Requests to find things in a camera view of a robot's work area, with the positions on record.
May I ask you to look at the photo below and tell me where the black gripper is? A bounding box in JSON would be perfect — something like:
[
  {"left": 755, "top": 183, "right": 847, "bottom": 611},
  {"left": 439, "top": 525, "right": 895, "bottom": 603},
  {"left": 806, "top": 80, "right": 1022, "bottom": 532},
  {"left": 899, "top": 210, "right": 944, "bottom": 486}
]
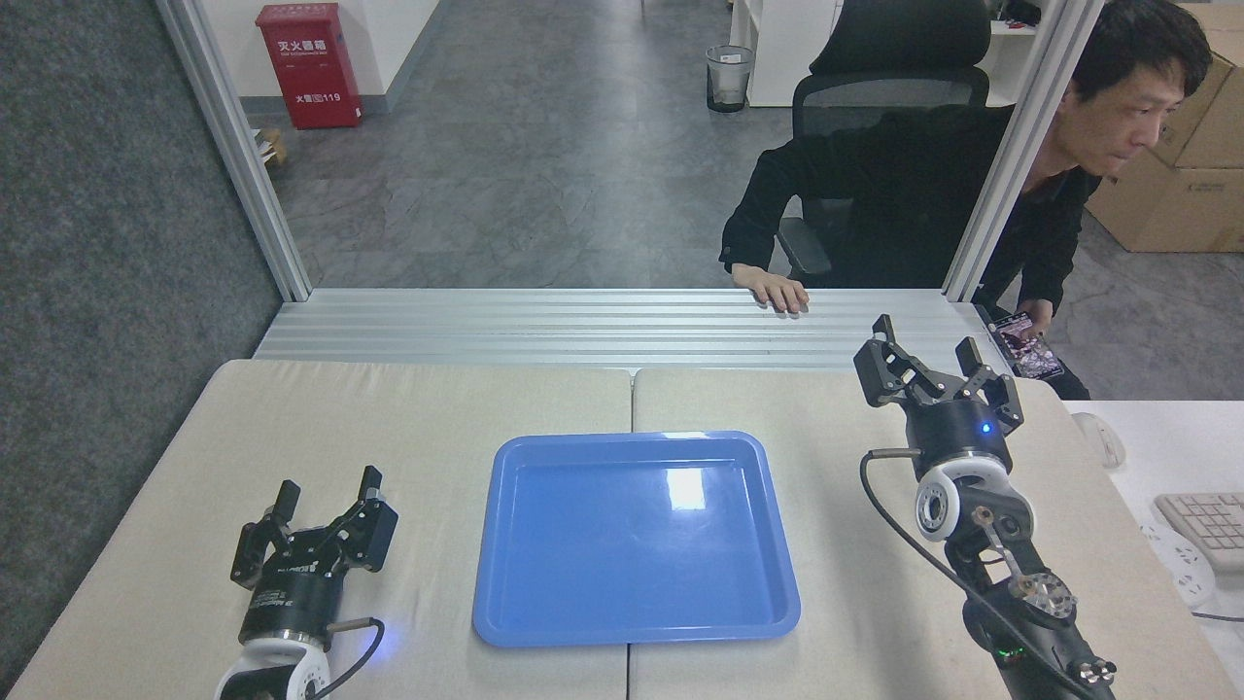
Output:
[
  {"left": 229, "top": 466, "right": 400, "bottom": 647},
  {"left": 852, "top": 313, "right": 1025, "bottom": 479}
]

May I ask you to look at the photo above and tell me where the smartphone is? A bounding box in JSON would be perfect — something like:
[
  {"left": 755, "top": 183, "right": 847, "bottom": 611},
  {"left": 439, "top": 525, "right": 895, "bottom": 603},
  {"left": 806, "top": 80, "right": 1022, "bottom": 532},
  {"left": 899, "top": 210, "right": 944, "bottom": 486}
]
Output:
[{"left": 988, "top": 311, "right": 1066, "bottom": 381}]

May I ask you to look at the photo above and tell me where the blue plastic tray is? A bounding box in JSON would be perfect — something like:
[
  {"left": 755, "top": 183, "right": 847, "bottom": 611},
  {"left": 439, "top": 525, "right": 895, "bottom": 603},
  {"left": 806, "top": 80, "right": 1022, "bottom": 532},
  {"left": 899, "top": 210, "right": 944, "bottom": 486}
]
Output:
[{"left": 472, "top": 431, "right": 803, "bottom": 649}]

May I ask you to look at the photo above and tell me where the person's right hand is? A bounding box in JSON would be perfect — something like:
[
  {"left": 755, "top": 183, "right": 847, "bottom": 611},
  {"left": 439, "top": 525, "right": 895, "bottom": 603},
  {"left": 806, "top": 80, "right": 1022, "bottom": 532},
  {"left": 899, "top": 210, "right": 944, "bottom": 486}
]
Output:
[{"left": 732, "top": 264, "right": 811, "bottom": 315}]

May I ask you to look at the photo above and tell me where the white computer mouse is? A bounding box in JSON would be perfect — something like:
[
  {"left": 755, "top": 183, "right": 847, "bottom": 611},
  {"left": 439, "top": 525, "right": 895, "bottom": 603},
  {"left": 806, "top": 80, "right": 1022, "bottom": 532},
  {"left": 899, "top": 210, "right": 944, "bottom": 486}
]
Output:
[{"left": 1071, "top": 411, "right": 1127, "bottom": 471}]

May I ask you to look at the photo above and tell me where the person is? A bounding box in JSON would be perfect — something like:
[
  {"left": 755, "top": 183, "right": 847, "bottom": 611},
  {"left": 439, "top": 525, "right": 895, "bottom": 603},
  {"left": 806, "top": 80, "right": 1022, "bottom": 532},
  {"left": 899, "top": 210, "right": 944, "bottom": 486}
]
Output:
[{"left": 719, "top": 0, "right": 1214, "bottom": 402}]

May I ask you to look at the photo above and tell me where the white power strip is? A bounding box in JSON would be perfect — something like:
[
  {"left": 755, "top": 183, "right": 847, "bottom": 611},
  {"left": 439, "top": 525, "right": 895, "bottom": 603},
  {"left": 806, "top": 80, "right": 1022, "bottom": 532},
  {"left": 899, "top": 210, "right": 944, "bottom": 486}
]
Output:
[{"left": 1137, "top": 519, "right": 1218, "bottom": 611}]

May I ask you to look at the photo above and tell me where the white keyboard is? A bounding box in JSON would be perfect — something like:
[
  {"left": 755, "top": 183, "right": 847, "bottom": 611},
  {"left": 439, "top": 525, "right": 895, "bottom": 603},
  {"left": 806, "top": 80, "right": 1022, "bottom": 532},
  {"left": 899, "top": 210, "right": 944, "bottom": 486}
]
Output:
[{"left": 1154, "top": 491, "right": 1244, "bottom": 576}]

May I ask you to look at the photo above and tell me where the black office chair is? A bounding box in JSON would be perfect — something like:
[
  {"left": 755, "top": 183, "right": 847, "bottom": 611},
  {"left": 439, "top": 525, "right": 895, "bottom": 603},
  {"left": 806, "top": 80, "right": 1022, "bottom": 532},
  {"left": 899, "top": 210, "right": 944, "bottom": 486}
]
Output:
[{"left": 776, "top": 0, "right": 992, "bottom": 279}]

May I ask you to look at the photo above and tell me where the mesh waste bin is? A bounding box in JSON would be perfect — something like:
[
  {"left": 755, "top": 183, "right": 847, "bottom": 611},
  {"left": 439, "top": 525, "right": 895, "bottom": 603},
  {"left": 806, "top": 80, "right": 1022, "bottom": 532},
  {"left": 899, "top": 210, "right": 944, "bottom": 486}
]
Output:
[{"left": 706, "top": 45, "right": 755, "bottom": 114}]

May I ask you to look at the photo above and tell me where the white cabinet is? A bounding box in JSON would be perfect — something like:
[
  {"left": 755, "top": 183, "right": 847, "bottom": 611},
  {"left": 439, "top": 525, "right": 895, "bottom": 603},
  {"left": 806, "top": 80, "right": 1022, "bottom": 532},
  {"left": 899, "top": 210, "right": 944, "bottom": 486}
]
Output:
[{"left": 729, "top": 0, "right": 1043, "bottom": 109}]

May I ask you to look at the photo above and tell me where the red fire extinguisher cabinet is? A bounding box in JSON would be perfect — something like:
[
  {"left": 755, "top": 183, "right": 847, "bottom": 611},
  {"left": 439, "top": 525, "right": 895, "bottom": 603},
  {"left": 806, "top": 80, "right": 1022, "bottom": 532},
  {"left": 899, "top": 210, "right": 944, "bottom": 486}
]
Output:
[{"left": 256, "top": 2, "right": 364, "bottom": 131}]

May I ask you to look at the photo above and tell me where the silver aluminium post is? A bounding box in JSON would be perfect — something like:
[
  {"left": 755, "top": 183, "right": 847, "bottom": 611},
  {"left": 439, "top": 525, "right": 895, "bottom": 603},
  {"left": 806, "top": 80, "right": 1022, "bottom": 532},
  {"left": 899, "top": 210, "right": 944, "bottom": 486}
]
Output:
[
  {"left": 155, "top": 0, "right": 313, "bottom": 303},
  {"left": 942, "top": 0, "right": 1106, "bottom": 303}
]

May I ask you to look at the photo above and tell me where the ribbed aluminium rail bed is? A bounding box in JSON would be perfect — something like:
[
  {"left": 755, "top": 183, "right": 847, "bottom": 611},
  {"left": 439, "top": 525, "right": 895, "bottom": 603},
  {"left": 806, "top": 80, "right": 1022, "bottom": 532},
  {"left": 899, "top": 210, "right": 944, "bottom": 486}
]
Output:
[{"left": 252, "top": 287, "right": 1019, "bottom": 376}]

